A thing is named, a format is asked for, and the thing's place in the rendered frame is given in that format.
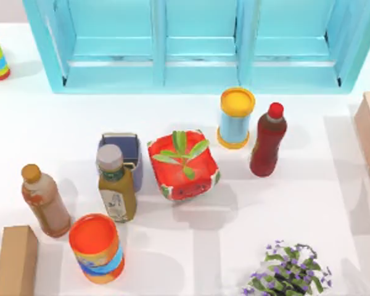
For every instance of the red watermelon plant pot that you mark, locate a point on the red watermelon plant pot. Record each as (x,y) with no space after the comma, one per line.
(185,168)

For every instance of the dark blue box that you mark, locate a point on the dark blue box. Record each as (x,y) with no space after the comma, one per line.
(130,147)

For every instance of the yellow and blue can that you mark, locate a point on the yellow and blue can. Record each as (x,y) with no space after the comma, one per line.
(235,124)

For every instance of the green bottle with grey cap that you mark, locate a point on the green bottle with grey cap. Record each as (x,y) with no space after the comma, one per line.
(115,188)

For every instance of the red bottle with red cap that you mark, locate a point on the red bottle with red cap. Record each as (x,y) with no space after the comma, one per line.
(267,145)

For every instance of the light blue rack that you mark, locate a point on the light blue rack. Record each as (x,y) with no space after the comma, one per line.
(200,58)

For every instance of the orange and blue can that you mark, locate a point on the orange and blue can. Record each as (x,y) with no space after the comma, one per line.
(97,249)

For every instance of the brown bottle with tan cap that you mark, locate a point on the brown bottle with tan cap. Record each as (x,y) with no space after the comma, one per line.
(46,203)

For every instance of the purple flowering plant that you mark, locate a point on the purple flowering plant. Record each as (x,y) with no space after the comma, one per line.
(288,272)

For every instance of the brown cardboard box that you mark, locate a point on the brown cardboard box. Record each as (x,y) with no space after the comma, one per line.
(15,262)

